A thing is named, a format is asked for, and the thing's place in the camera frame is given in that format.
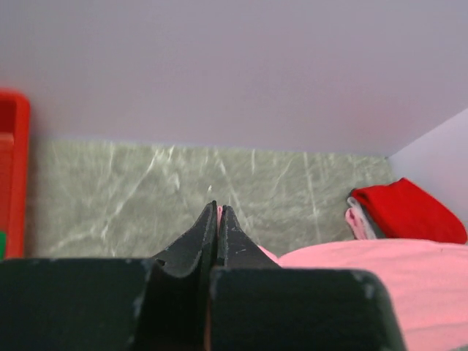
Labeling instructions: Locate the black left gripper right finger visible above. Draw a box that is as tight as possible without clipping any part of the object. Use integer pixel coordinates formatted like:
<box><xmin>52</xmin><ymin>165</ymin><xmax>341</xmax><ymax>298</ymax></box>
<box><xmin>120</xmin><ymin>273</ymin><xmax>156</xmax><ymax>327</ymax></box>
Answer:
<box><xmin>218</xmin><ymin>205</ymin><xmax>279</xmax><ymax>268</ymax></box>

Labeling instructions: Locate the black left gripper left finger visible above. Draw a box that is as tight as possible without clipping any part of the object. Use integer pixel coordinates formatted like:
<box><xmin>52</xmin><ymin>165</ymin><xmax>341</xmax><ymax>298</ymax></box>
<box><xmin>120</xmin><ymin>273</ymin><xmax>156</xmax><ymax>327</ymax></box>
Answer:
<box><xmin>153</xmin><ymin>201</ymin><xmax>218</xmax><ymax>278</ymax></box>

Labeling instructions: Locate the folded grey t shirt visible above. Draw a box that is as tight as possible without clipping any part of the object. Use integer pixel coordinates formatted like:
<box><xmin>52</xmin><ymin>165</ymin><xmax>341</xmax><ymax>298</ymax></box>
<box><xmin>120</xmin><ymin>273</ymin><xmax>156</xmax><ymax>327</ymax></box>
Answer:
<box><xmin>362</xmin><ymin>207</ymin><xmax>387</xmax><ymax>239</ymax></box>

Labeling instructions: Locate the folded red t shirt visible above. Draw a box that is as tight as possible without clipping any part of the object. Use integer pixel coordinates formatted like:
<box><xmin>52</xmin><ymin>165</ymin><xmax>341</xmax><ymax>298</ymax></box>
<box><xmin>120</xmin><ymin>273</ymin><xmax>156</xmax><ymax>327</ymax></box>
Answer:
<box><xmin>350</xmin><ymin>178</ymin><xmax>467</xmax><ymax>244</ymax></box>

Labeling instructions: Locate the green t shirt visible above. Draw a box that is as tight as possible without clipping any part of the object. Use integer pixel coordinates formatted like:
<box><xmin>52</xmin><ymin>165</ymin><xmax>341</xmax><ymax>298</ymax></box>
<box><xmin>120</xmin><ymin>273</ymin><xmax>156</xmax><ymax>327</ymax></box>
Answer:
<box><xmin>0</xmin><ymin>230</ymin><xmax>7</xmax><ymax>260</ymax></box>

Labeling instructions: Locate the red plastic bin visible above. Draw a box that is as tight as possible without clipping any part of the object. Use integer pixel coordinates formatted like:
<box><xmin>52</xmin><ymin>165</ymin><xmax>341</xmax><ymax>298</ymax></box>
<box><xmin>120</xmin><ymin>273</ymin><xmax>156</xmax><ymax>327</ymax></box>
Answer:
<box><xmin>1</xmin><ymin>89</ymin><xmax>30</xmax><ymax>259</ymax></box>

